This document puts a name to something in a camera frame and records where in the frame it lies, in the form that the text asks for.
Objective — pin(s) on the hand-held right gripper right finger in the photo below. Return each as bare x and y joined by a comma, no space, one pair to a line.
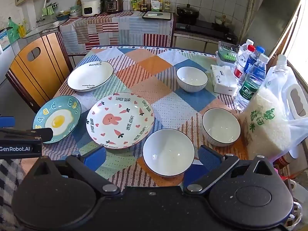
210,156

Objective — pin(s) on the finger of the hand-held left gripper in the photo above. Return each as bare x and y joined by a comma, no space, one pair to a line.
44,134
6,121

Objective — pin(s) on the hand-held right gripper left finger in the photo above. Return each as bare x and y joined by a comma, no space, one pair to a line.
95,157

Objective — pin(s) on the blue fried egg plate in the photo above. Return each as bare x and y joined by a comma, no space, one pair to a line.
65,110

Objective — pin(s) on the white bowl with dark rim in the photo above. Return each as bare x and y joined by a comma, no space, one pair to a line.
168,155
192,79
221,126

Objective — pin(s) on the pink rabbit print plate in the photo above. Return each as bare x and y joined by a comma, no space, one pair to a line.
120,120

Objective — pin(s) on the white plate with black rim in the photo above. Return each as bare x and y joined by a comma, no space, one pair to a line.
90,77

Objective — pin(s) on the stack of small bowls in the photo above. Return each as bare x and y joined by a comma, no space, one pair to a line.
75,10

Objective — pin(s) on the checkered black white cloth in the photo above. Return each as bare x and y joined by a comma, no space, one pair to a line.
9,173

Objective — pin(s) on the wooden chair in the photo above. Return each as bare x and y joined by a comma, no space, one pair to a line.
36,69

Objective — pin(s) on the clear bag of rice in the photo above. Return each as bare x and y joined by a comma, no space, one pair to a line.
267,125

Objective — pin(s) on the white tissue pack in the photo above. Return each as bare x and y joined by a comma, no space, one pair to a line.
222,79

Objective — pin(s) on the green label water bottle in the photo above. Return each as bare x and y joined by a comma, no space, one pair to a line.
250,86

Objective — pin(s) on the red label water bottle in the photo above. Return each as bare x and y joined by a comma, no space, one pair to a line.
238,73

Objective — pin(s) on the yellow detergent bottle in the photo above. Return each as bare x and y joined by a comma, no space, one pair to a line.
21,30

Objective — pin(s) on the green plastic bag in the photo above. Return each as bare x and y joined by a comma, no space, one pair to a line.
12,27

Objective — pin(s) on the plaid patchwork tablecloth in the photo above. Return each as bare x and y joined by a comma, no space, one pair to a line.
144,77

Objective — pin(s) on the green item in basket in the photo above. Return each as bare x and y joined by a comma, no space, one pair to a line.
229,56

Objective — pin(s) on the blue label water bottle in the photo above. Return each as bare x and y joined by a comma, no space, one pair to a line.
251,62

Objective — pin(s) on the metal faucet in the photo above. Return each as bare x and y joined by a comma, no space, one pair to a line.
41,20

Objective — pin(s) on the clear water bottle white cap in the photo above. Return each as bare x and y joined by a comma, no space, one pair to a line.
246,47

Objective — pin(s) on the blue dish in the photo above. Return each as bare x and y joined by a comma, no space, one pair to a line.
62,17

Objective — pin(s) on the green hanging cloth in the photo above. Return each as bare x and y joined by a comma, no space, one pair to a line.
48,10

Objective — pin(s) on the striped patchwork counter cloth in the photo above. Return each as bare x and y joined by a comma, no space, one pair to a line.
115,31

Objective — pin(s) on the black gas stove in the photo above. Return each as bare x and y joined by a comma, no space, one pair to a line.
204,28

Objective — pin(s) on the white rice cooker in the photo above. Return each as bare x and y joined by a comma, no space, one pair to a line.
91,7

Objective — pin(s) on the black wok with lid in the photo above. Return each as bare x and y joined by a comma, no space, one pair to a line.
187,11

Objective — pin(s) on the dark cutting board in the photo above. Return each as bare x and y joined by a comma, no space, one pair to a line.
166,16

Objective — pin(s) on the black pressure cooker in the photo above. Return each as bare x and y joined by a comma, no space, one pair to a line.
113,3

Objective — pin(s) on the white knife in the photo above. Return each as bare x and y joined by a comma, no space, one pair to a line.
154,14

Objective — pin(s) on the yellow oil bottle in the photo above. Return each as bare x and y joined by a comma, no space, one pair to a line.
167,3

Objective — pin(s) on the green food packet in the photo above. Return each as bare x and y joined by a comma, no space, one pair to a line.
136,4

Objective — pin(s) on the white label seasoning bottle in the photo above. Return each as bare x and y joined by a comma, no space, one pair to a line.
159,2

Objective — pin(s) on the brown seasoning bottle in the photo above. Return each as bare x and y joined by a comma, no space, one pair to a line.
153,2

